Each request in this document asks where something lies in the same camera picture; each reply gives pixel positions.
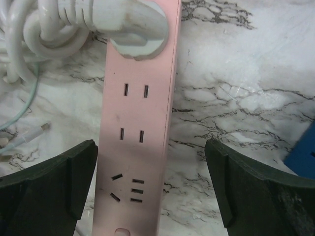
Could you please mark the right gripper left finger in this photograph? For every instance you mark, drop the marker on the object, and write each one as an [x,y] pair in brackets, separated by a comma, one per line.
[47,199]

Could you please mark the dark blue cube socket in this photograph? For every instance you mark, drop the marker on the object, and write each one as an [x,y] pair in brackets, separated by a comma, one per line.
[301,159]

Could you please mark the white round cable plug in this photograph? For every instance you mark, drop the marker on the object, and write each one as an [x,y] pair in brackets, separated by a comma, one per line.
[138,29]

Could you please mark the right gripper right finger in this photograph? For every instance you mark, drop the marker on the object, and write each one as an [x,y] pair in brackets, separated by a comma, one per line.
[258,200]

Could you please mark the pink adapter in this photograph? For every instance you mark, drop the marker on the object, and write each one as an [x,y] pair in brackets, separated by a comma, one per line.
[133,138]

